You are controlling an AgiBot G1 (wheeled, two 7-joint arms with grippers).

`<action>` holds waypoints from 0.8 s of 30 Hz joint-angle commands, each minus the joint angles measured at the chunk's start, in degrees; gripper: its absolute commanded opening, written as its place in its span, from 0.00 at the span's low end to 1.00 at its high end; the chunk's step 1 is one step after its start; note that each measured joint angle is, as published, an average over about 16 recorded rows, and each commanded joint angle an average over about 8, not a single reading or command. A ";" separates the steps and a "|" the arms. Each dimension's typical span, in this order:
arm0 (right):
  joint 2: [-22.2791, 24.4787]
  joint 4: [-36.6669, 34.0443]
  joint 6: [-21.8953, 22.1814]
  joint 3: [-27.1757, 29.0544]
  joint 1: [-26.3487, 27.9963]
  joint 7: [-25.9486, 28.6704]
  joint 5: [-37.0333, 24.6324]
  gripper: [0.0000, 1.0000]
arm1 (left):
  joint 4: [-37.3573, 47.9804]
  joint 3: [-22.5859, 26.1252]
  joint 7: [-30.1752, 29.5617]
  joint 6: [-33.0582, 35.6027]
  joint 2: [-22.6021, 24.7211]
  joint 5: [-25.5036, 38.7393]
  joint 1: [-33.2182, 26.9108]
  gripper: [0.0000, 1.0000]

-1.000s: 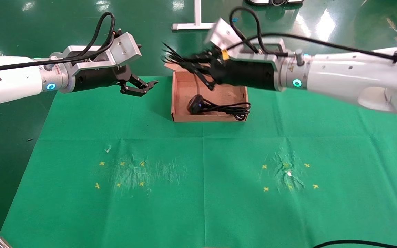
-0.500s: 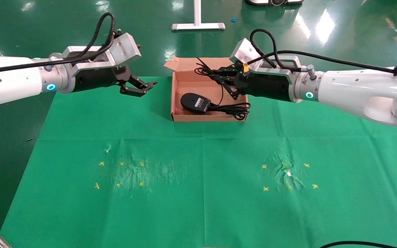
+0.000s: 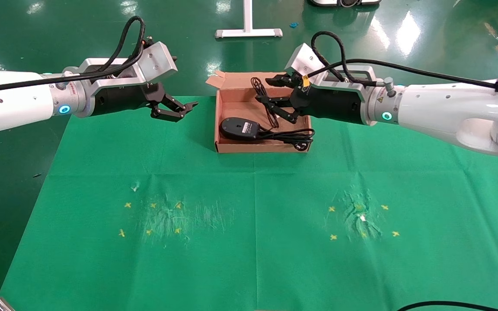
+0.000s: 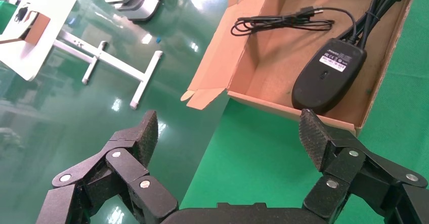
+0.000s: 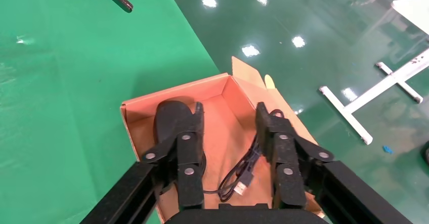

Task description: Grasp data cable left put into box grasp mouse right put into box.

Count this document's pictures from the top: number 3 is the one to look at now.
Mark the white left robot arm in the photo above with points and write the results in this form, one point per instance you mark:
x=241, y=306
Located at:
x=11, y=101

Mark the silver binder clip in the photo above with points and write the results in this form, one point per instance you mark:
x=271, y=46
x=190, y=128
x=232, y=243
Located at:
x=1, y=306

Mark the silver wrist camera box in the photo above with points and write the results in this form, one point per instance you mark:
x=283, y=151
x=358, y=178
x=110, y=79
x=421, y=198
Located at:
x=158, y=65
x=303, y=60

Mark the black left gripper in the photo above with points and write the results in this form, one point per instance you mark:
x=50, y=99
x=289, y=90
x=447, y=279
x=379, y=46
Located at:
x=123, y=97

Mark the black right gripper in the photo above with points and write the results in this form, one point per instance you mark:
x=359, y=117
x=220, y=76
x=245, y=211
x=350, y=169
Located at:
x=331, y=106

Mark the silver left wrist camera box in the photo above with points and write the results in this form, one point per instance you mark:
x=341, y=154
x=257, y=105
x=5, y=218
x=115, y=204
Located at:
x=158, y=65

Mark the green table cloth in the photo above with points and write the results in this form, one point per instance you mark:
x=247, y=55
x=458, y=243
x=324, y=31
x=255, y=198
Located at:
x=253, y=237

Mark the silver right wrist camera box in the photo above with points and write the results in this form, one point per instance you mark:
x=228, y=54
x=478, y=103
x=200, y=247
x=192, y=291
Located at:
x=303, y=60

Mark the white T-shaped stand base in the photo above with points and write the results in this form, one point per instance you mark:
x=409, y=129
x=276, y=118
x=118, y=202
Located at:
x=249, y=32

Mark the black and white machine base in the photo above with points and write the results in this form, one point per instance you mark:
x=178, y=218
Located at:
x=344, y=2

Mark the brown open cardboard box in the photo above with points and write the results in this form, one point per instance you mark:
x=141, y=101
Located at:
x=240, y=106

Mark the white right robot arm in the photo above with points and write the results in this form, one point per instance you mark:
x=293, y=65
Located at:
x=448, y=112

